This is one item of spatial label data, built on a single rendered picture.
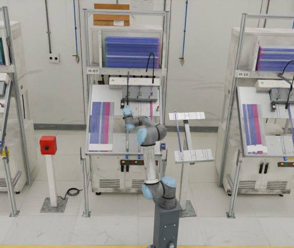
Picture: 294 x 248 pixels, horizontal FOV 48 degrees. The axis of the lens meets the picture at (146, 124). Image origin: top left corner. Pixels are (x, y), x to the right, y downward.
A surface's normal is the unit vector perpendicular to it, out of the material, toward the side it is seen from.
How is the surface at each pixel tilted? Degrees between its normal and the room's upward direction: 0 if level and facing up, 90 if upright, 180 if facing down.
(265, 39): 90
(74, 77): 90
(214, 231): 0
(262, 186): 90
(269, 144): 44
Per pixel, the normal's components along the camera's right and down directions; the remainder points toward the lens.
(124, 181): 0.03, 0.42
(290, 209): 0.03, -0.91
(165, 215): 0.26, 0.41
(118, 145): 0.04, -0.38
